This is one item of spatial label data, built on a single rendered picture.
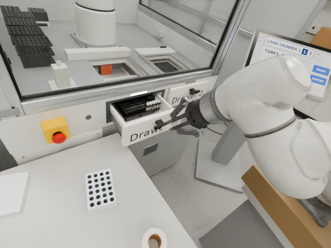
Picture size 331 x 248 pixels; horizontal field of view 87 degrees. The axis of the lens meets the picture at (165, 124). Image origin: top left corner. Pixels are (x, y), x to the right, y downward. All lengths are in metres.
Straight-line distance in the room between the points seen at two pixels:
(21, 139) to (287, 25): 2.07
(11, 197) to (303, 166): 0.73
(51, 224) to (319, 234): 0.80
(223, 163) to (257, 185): 1.09
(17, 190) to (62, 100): 0.30
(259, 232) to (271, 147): 0.63
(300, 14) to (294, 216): 1.69
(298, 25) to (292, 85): 1.75
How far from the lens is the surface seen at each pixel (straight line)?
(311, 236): 0.78
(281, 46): 1.34
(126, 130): 0.62
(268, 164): 0.40
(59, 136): 0.65
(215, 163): 1.83
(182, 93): 0.92
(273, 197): 0.78
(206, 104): 0.43
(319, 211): 0.81
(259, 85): 0.35
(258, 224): 0.95
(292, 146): 0.39
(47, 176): 0.73
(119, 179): 0.68
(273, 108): 0.36
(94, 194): 0.62
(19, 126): 0.69
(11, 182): 0.73
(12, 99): 0.63
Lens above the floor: 1.35
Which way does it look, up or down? 41 degrees down
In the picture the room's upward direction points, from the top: 16 degrees clockwise
